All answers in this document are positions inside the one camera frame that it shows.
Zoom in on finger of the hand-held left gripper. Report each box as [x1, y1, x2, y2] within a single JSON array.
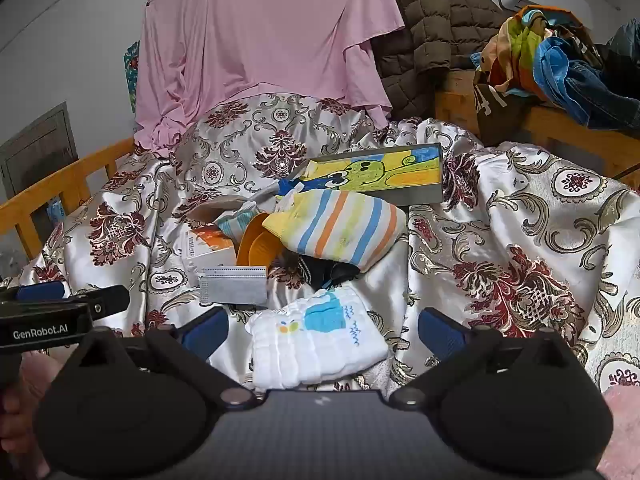
[[0, 281, 71, 304], [67, 285, 132, 319]]

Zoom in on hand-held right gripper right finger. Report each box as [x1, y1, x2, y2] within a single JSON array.
[[387, 307, 576, 408]]

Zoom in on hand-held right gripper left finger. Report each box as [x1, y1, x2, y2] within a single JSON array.
[[65, 306, 261, 408]]

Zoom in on white gauze cloth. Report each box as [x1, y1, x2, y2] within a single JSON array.
[[245, 287, 390, 390]]

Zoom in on navy dotted sock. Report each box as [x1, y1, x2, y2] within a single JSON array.
[[297, 255, 361, 291]]

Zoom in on striped pastel cloth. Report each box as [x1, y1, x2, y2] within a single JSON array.
[[262, 190, 407, 272]]

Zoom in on blue and yellow cloth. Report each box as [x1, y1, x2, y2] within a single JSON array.
[[276, 175, 308, 198]]

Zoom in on grey box with cartoon print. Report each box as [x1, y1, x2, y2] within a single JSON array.
[[300, 142, 445, 207]]

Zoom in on person's left hand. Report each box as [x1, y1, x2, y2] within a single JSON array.
[[0, 386, 38, 443]]

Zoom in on pink fuzzy pants leg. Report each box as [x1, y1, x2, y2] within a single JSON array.
[[20, 352, 63, 396], [595, 385, 640, 480]]

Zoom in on white and orange carton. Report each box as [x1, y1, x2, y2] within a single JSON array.
[[181, 225, 237, 286]]

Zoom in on orange plastic bowl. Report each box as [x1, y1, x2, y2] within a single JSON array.
[[235, 212, 286, 268]]

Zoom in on light striped sock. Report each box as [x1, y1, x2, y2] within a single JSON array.
[[215, 201, 263, 241]]

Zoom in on floral satin blanket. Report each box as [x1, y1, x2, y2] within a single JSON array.
[[0, 92, 640, 401]]

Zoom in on brown bag with white print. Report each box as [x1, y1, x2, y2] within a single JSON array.
[[474, 80, 538, 148]]

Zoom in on blue jeans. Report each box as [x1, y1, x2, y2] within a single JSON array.
[[532, 35, 640, 128]]

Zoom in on colourful cloth pile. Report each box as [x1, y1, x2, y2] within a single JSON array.
[[472, 6, 601, 101]]

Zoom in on pink bed sheet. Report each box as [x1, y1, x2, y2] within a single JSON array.
[[135, 0, 406, 153]]

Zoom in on brown quilted jacket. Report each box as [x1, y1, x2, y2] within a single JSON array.
[[372, 0, 506, 121]]

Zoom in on grey wall panel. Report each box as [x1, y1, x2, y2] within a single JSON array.
[[0, 101, 78, 201]]

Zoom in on teal floral wall poster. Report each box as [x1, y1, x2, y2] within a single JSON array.
[[123, 40, 141, 113]]

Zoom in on wooden bed frame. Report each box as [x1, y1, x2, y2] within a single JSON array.
[[435, 70, 640, 188]]

